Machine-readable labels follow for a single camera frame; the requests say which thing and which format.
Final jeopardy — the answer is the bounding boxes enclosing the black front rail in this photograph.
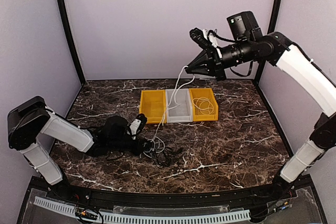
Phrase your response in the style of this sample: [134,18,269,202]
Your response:
[40,182,297,210]

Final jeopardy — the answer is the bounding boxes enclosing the white cable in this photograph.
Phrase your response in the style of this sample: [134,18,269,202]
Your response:
[143,65,196,156]
[193,97,215,116]

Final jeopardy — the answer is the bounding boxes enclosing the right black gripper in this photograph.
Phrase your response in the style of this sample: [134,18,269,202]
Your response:
[185,38,255,81]

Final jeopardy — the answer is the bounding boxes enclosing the left black frame post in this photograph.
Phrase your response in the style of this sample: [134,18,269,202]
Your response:
[57,0,86,85]

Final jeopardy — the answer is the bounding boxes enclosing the white translucent bin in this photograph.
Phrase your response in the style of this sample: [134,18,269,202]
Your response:
[165,89,193,123]

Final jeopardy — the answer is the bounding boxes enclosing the black cable tangle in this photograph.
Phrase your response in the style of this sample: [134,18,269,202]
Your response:
[104,140,184,169]

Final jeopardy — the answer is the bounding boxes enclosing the right black frame post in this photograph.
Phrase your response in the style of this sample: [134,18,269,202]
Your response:
[254,0,286,82]

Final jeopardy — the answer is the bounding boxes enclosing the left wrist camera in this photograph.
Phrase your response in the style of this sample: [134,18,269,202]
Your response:
[129,113,147,140]

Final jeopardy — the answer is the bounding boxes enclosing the small circuit board wires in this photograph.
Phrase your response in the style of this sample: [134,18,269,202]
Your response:
[75,202,106,224]

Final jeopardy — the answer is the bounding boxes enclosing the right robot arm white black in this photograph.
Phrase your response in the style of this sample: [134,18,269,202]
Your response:
[185,11,335,200]

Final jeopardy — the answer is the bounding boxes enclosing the black frame post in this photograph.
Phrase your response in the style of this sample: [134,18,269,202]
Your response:
[254,0,286,82]
[57,0,86,85]

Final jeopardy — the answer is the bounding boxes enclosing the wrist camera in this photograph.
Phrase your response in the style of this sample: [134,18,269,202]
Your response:
[129,113,147,140]
[189,28,219,51]

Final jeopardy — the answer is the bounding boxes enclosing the yellow bin front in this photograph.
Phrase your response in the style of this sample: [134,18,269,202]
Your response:
[189,88,218,122]

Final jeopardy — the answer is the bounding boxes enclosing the white slotted cable duct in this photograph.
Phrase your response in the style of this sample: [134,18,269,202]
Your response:
[34,196,250,223]

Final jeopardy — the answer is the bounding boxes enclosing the yellow bin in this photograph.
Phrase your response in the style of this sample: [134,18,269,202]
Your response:
[139,90,166,124]
[189,88,218,122]

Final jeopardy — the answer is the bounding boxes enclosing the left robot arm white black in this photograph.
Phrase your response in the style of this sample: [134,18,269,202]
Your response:
[7,96,153,201]

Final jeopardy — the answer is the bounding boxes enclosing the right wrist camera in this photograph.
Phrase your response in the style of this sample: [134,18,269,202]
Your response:
[189,28,219,51]

